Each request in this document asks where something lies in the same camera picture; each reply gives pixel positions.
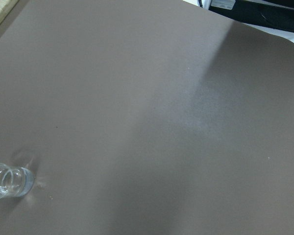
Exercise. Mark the clear glass measuring cup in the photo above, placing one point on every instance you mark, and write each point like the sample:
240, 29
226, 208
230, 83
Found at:
15, 181

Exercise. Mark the black equipment beyond table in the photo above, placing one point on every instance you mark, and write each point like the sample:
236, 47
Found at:
275, 14

